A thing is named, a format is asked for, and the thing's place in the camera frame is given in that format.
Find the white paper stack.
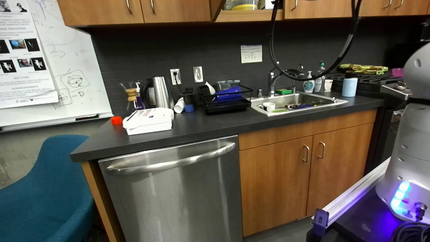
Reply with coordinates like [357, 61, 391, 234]
[122, 108, 173, 136]

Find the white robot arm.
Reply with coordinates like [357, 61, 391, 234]
[376, 43, 430, 224]

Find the silver electric kettle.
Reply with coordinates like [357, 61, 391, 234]
[147, 77, 170, 108]

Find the light blue tumbler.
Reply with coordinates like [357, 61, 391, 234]
[341, 77, 357, 97]

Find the stainless steel sink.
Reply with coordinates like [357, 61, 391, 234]
[251, 93, 346, 117]

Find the white mug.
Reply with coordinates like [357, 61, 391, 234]
[323, 80, 333, 93]

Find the stainless steel dishwasher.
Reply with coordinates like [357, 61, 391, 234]
[98, 136, 243, 242]

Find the wall outlet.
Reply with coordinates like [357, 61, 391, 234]
[169, 69, 181, 86]
[193, 66, 204, 84]

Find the dish soap bottle green cap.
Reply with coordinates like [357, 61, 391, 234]
[314, 61, 326, 93]

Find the orange round cap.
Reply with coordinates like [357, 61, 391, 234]
[110, 116, 122, 125]

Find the teal chair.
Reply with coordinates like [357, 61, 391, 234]
[0, 135, 95, 242]

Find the yellow green cloth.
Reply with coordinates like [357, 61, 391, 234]
[338, 64, 388, 76]

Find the glass pour-over coffee maker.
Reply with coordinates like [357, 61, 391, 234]
[119, 82, 143, 111]

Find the aluminium rail with blue bracket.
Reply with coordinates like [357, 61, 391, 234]
[310, 160, 389, 238]

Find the white whiteboard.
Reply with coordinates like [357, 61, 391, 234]
[0, 0, 111, 132]

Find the white cup in sink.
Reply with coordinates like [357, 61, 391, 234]
[263, 103, 275, 113]

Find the left wall outlet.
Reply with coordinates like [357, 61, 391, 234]
[169, 69, 181, 86]

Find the cabinet door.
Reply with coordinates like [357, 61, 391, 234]
[141, 0, 211, 23]
[57, 0, 143, 27]
[306, 124, 373, 215]
[208, 0, 225, 22]
[282, 0, 430, 19]
[239, 135, 311, 237]

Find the black dish rack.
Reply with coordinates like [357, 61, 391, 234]
[197, 85, 251, 115]

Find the clear soap dispenser bottle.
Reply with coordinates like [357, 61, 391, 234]
[302, 73, 314, 93]

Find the blue plastic container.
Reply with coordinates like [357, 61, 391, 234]
[215, 86, 241, 103]

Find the black stove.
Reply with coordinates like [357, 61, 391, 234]
[357, 77, 411, 109]

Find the white poster on whiteboard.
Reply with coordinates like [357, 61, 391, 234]
[0, 0, 59, 109]

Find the green sponge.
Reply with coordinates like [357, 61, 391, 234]
[275, 89, 292, 96]

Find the white wall notice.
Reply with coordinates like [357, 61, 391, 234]
[240, 45, 262, 64]

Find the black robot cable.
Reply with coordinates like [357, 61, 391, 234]
[268, 0, 362, 84]

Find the right wall outlet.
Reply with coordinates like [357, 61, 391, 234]
[193, 66, 204, 84]

